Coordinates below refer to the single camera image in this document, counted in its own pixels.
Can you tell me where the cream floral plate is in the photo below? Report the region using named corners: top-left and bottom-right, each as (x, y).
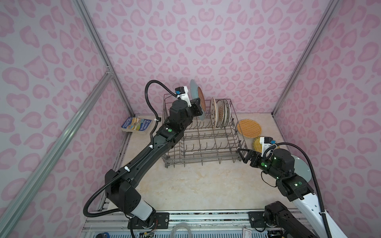
top-left (223, 99), bottom-right (228, 127)

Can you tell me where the grey wire dish rack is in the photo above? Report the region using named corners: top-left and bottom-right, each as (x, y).
top-left (162, 99), bottom-right (248, 168)

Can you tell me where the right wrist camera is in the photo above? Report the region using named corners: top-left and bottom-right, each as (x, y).
top-left (260, 136), bottom-right (276, 157)

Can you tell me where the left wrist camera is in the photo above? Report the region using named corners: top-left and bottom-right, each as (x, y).
top-left (175, 86), bottom-right (191, 107)

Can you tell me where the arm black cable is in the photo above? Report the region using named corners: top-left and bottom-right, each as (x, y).
top-left (263, 142), bottom-right (333, 238)
top-left (82, 79), bottom-right (178, 218)

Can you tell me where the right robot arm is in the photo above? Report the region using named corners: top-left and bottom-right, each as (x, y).
top-left (238, 149), bottom-right (346, 238)

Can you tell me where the colourful book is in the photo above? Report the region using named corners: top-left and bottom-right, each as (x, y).
top-left (121, 117), bottom-right (152, 133)

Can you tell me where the grey-blue plate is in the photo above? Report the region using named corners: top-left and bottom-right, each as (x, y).
top-left (190, 79), bottom-right (206, 121)

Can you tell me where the grey metal frame post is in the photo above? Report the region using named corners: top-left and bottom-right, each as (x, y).
top-left (72, 0), bottom-right (136, 117)

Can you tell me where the pale green plate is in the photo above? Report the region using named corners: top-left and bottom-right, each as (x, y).
top-left (292, 155), bottom-right (312, 182)

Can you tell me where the green bamboo woven tray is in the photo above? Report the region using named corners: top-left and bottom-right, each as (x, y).
top-left (253, 137), bottom-right (276, 153)

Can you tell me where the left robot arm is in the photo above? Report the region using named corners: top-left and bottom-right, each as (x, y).
top-left (105, 98), bottom-right (202, 228)

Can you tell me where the white plate orange sunburst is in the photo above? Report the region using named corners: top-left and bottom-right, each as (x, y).
top-left (216, 100), bottom-right (225, 128)

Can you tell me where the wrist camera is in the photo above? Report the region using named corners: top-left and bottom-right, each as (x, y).
top-left (260, 136), bottom-right (276, 157)
top-left (175, 86), bottom-right (191, 107)

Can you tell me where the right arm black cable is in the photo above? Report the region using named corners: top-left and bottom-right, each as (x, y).
top-left (263, 142), bottom-right (333, 238)

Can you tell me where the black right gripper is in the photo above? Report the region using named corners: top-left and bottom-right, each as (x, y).
top-left (237, 148), bottom-right (283, 180)

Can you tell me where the cat and stars plate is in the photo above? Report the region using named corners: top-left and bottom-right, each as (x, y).
top-left (210, 97), bottom-right (218, 128)

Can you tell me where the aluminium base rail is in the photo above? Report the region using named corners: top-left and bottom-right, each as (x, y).
top-left (80, 208), bottom-right (328, 238)

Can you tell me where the orange woven round tray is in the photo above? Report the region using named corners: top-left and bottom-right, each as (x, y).
top-left (237, 119), bottom-right (262, 138)

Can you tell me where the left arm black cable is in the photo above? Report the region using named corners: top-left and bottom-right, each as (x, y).
top-left (82, 79), bottom-right (178, 218)

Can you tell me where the clear tubing loop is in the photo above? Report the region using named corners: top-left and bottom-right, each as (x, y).
top-left (169, 222), bottom-right (193, 238)

